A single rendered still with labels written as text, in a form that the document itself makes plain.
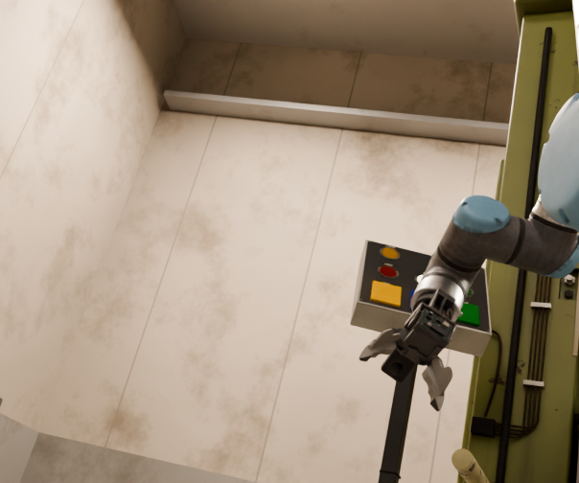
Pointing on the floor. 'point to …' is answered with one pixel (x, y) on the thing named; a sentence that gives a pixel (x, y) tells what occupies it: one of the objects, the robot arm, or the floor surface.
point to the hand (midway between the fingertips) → (396, 388)
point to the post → (397, 428)
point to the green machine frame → (553, 464)
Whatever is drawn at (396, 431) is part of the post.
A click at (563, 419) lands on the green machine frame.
